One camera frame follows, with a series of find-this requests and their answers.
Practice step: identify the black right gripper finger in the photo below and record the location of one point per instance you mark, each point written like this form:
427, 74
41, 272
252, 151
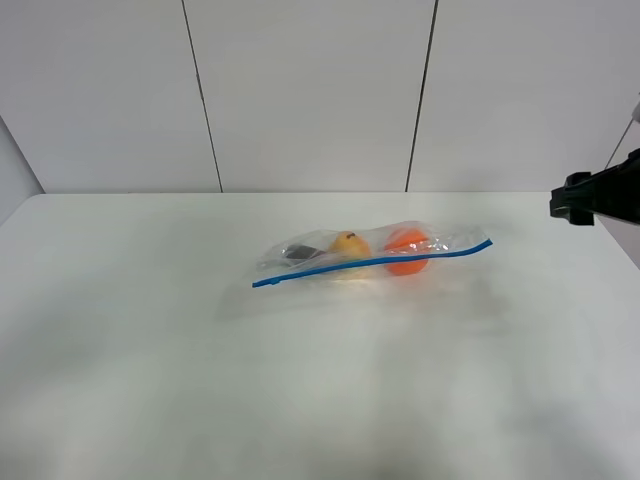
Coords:
612, 193

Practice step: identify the clear zip bag blue strip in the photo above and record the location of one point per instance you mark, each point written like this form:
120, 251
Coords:
446, 243

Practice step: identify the blue zip slider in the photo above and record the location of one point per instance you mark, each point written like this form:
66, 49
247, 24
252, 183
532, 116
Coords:
266, 282

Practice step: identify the orange toy fruit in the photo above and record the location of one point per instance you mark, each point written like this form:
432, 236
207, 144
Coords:
407, 241

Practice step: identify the yellow toy pear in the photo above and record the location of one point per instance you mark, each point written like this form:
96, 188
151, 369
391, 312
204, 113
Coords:
349, 247

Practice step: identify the purple toy eggplant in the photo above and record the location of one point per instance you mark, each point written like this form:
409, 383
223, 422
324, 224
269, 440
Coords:
296, 254

